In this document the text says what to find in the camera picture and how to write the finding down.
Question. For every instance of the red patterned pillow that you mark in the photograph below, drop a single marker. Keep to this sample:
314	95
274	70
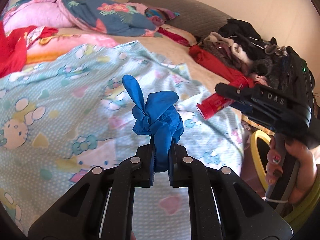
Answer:
175	36

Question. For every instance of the striped pillow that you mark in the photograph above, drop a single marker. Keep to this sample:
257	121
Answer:
162	13

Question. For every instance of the pile of clothes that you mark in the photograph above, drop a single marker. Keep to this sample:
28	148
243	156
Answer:
240	32

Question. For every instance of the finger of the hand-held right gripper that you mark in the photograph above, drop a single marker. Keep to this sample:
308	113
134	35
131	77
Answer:
246	107
232	92

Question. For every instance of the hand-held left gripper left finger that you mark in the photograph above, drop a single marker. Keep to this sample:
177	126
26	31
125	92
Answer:
151	165

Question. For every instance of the blue floral quilt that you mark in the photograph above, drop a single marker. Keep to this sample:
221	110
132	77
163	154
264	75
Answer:
112	17

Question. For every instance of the red candy tube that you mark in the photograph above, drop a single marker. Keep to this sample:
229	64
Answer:
212	106

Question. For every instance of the grey headboard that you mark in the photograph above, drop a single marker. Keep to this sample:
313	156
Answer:
195	15

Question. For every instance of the person's right hand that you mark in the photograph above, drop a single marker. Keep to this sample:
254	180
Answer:
306	167

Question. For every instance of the red cartoon blanket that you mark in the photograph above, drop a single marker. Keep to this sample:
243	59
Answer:
12	50

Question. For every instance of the light blue cartoon sheet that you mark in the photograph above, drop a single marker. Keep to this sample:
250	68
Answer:
62	105

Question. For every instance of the blue rubber glove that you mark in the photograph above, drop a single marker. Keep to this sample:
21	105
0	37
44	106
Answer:
160	120

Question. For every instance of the pink cartoon blanket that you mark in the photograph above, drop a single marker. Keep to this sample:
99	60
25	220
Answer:
75	42

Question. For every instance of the beige bed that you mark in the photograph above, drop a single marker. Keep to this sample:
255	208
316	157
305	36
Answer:
162	52

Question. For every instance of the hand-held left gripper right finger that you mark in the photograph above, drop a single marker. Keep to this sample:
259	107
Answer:
171	165

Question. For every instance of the red garment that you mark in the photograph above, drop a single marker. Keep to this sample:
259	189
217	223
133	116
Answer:
217	65

